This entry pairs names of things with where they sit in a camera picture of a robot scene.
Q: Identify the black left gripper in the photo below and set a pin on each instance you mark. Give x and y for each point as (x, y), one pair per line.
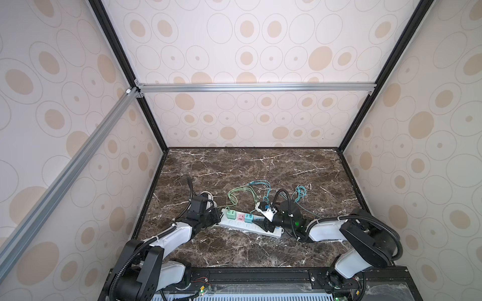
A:
(214, 211)

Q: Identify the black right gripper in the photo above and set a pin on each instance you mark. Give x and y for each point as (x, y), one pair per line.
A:
(277, 217)

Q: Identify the teal plug adapter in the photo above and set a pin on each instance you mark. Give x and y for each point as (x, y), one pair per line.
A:
(248, 218)

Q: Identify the white power strip coloured sockets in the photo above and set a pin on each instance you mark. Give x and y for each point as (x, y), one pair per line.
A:
(240, 225)

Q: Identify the light green plug adapter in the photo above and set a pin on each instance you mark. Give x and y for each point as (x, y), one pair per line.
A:
(231, 214)

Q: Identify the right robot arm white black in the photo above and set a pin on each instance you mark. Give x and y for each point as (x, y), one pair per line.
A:
(373, 243)

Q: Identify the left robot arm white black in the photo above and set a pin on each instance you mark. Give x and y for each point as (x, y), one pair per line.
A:
(158, 248)

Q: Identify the aluminium crossbar back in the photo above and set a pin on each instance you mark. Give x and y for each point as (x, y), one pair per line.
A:
(262, 87)

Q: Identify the aluminium crossbar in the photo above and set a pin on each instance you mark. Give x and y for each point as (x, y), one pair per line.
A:
(40, 213)
(262, 87)

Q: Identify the aluminium crossbar left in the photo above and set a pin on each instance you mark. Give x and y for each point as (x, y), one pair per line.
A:
(40, 213)

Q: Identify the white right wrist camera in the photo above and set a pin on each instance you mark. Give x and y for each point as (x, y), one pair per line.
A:
(267, 210)

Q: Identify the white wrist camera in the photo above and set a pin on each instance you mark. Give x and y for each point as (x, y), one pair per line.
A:
(267, 210)
(209, 198)

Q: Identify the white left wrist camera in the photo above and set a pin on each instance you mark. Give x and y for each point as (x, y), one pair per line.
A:
(209, 198)

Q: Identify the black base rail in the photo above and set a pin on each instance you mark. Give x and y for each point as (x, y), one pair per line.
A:
(393, 283)

